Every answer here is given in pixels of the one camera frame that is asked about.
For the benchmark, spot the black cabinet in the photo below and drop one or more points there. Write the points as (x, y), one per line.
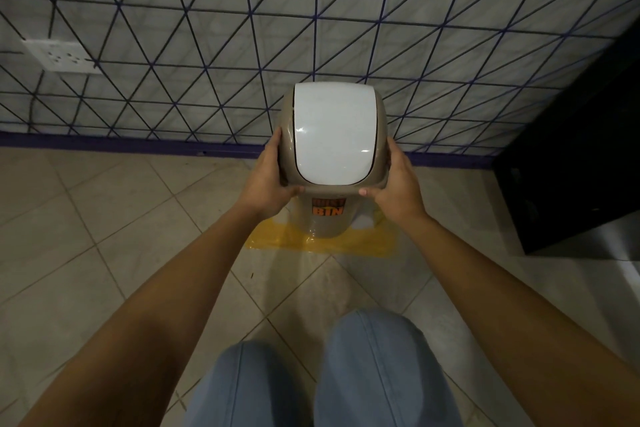
(575, 166)

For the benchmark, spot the steel floor ledge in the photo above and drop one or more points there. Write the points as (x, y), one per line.
(600, 241)

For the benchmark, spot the person's left forearm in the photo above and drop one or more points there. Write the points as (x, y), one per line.
(150, 331)

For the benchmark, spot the blue jeans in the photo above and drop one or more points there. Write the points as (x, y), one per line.
(370, 376)

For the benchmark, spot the person's right hand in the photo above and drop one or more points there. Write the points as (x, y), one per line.
(395, 191)

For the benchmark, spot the beige dust bin white lid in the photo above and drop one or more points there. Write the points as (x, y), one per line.
(327, 221)

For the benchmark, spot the person's left hand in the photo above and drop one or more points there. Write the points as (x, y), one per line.
(267, 186)

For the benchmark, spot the white wall outlet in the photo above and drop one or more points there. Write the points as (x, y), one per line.
(60, 56)

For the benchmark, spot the purple baseboard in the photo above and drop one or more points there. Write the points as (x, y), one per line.
(125, 144)

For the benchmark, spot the person's right forearm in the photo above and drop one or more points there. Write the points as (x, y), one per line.
(525, 331)

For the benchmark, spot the yellow floor tape marking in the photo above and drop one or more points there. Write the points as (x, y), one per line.
(370, 241)

